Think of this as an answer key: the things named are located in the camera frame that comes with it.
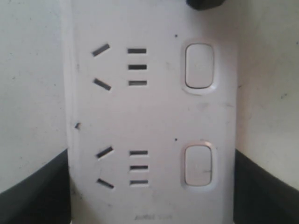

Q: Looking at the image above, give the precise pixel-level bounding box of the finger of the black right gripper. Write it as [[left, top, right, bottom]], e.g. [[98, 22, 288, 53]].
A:
[[186, 0, 225, 11]]

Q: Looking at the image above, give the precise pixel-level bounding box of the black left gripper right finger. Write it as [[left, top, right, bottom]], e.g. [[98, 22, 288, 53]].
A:
[[233, 150, 299, 224]]

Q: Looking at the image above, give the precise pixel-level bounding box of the white five-outlet power strip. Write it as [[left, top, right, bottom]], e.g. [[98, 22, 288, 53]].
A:
[[60, 0, 237, 224]]

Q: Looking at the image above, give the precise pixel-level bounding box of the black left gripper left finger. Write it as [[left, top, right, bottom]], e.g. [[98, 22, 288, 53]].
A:
[[0, 150, 71, 224]]

